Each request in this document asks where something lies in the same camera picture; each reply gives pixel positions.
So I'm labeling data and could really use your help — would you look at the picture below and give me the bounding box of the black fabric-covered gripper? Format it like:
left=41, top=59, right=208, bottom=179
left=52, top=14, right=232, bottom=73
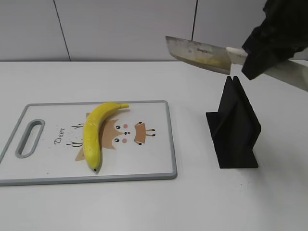
left=242, top=0, right=308, bottom=80

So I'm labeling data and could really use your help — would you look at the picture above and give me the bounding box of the white-handled kitchen knife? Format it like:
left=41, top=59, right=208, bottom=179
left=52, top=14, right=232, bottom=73
left=165, top=36, right=308, bottom=91

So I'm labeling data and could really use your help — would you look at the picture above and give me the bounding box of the yellow plastic banana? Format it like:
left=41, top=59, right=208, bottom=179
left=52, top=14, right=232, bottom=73
left=83, top=102, right=129, bottom=172

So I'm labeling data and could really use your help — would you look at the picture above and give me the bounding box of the black knife stand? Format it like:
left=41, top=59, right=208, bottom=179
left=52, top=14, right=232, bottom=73
left=205, top=76, right=261, bottom=168

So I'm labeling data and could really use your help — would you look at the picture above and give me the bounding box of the white deer cutting board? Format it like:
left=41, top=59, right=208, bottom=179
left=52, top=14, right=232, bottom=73
left=0, top=101, right=177, bottom=186

